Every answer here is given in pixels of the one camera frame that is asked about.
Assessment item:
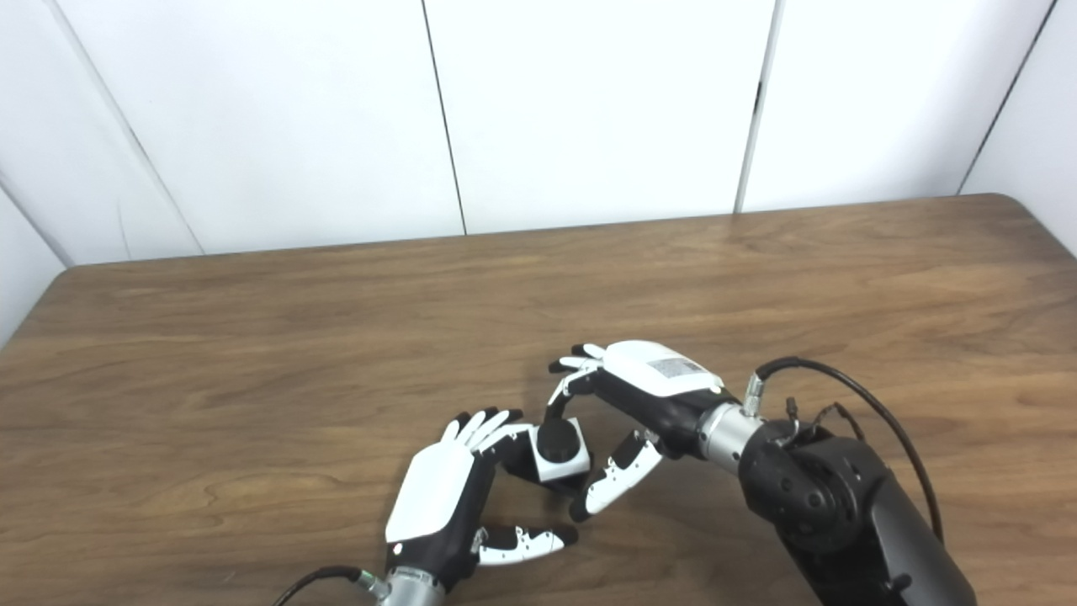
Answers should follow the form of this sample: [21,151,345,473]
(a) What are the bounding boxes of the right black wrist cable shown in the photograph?
[744,356,946,545]

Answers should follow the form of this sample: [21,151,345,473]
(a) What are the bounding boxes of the white square piece with hole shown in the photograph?
[521,418,592,484]

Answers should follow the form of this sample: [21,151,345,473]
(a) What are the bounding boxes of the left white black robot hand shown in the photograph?
[385,407,580,591]

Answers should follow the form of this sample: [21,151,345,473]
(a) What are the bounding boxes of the right thin wire bundle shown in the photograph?
[785,396,869,444]

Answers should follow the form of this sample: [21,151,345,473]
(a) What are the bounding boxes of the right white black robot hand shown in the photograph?
[548,339,726,524]

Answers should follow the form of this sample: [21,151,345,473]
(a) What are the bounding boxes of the black peg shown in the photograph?
[503,417,592,499]

